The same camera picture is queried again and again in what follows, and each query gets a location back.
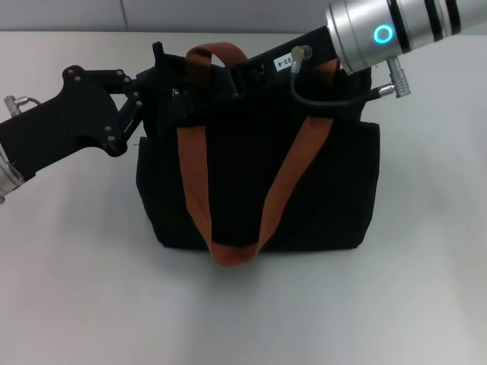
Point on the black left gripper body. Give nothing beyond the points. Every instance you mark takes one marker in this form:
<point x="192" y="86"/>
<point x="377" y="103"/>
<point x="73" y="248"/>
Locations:
<point x="64" y="121"/>

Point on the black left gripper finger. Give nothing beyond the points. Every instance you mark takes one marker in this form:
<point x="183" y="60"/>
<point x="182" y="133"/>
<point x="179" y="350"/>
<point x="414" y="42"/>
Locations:
<point x="129" y="125"/>
<point x="125" y="83"/>

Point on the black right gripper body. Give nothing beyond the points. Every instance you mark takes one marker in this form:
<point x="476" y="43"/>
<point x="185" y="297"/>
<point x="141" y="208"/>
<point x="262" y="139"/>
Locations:
<point x="262" y="68"/>

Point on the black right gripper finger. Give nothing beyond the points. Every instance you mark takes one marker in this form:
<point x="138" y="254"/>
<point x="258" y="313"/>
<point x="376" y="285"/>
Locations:
<point x="235" y="85"/>

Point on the silver left arm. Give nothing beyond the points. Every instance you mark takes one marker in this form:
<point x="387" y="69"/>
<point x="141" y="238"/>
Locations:
<point x="7" y="178"/>

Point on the white and silver right arm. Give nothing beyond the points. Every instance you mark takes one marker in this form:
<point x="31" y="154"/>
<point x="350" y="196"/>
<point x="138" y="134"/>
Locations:
<point x="361" y="34"/>

